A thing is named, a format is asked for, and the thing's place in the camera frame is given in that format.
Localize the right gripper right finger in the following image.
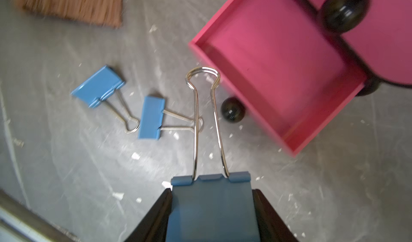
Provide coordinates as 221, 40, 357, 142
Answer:
252, 189, 298, 242

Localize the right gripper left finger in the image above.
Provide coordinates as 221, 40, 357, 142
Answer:
124, 188, 173, 242

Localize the blue binder clip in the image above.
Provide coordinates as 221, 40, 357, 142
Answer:
138, 96, 194, 140
70, 65, 140, 134
165, 67, 260, 242

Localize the black pink drawer cabinet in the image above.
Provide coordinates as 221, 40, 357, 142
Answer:
189, 0, 412, 156

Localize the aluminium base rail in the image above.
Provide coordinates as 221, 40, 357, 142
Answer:
1, 190, 80, 242

